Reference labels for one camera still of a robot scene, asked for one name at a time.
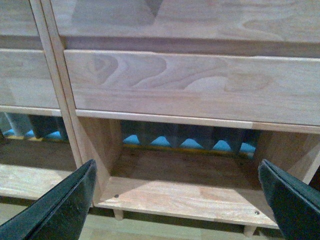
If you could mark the left adjacent wooden cabinet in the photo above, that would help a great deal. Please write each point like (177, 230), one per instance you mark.
(37, 142)

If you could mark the lower wooden drawer front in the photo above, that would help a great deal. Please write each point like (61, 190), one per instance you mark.
(282, 90)

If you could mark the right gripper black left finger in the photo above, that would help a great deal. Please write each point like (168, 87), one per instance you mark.
(59, 214)

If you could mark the upper wooden drawer front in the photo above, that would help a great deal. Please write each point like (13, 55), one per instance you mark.
(286, 28)

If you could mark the wooden drawer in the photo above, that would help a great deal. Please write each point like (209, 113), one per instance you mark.
(286, 28)
(282, 90)

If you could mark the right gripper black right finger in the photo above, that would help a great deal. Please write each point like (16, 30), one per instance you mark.
(295, 204)

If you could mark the light wooden shelf cabinet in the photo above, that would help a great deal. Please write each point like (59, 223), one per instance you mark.
(191, 167)

